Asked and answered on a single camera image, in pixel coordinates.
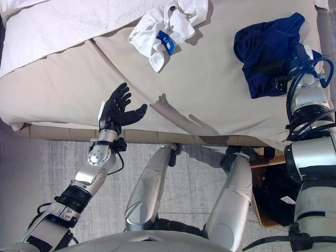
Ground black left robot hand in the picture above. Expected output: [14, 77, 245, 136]
[98, 82, 148, 134]

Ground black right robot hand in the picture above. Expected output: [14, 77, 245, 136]
[258, 44, 315, 77]

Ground navy blue garment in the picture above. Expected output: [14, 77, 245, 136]
[233, 12, 324, 100]

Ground white garment with blue tag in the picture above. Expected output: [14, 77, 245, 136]
[128, 0, 210, 74]

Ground black garment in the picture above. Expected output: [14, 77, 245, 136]
[253, 162, 298, 227]

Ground bed with beige cover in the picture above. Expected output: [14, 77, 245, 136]
[0, 0, 336, 152]

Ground white textured bed sheet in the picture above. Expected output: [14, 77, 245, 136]
[0, 0, 211, 77]

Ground woven wicker basket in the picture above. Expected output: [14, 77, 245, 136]
[248, 146, 298, 229]

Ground silver left robot leg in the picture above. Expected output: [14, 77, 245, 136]
[124, 143, 182, 234]

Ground white duvet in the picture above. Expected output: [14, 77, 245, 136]
[0, 0, 48, 14]

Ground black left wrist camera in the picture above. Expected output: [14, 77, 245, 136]
[115, 137, 128, 152]

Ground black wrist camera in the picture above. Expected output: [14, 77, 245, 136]
[272, 75, 289, 90]
[115, 137, 128, 152]

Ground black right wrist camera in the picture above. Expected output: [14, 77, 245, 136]
[272, 75, 289, 90]

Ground thick black right arm cables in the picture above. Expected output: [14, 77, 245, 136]
[285, 56, 336, 142]

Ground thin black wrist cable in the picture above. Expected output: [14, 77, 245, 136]
[106, 150, 125, 176]

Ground beige upholstered bed frame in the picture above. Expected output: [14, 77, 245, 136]
[15, 5, 336, 148]

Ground black upper arm cable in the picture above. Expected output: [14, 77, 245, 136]
[36, 201, 80, 245]

